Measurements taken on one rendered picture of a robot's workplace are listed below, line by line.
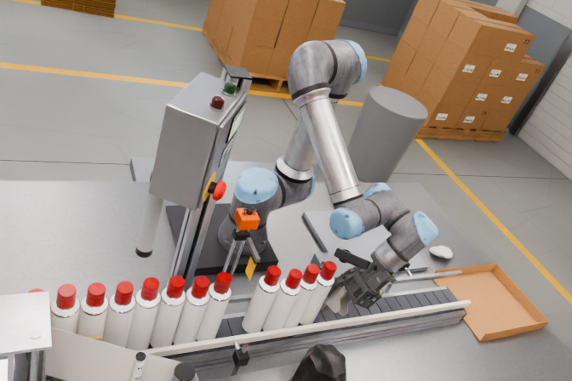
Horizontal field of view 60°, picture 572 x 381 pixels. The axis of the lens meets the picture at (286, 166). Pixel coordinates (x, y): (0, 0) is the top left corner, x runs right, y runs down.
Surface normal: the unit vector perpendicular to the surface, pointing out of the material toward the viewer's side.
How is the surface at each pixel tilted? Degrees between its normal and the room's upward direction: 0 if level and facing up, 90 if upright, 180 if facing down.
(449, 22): 90
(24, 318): 0
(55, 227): 0
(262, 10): 90
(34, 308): 0
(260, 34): 90
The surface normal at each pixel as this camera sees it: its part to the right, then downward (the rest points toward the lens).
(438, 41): -0.87, 0.00
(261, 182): 0.15, -0.79
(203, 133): -0.20, 0.48
